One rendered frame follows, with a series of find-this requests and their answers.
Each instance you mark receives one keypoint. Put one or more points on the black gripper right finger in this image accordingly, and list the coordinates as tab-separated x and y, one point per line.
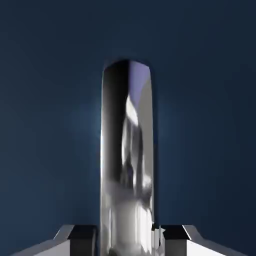
176	240

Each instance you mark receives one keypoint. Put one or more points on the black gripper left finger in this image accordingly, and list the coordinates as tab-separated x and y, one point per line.
80	240

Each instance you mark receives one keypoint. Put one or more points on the dark blue drawer front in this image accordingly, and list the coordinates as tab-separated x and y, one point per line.
40	100

